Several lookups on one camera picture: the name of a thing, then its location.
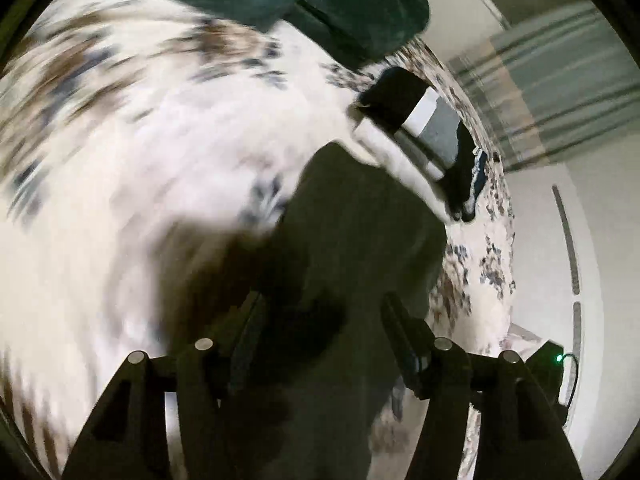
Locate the wide striped grey curtain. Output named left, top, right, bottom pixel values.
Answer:
left=447, top=2, right=640, bottom=171

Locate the dark green folded blanket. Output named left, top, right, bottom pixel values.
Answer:
left=280, top=0, right=432, bottom=71

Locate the folded black grey striped sweater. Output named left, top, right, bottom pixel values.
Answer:
left=357, top=66, right=488, bottom=223

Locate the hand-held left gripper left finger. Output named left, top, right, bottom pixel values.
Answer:
left=60, top=290, right=271, bottom=480

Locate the folded white garment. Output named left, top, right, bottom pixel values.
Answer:
left=350, top=110, right=451, bottom=222

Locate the white headboard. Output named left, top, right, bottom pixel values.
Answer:
left=500, top=160, right=623, bottom=441

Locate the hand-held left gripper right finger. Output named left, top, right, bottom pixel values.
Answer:
left=381, top=292, right=583, bottom=480

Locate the floral bedspread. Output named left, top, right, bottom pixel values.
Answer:
left=0, top=0, right=517, bottom=480

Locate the dark striped sweater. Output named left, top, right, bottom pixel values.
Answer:
left=155, top=141, right=448, bottom=480

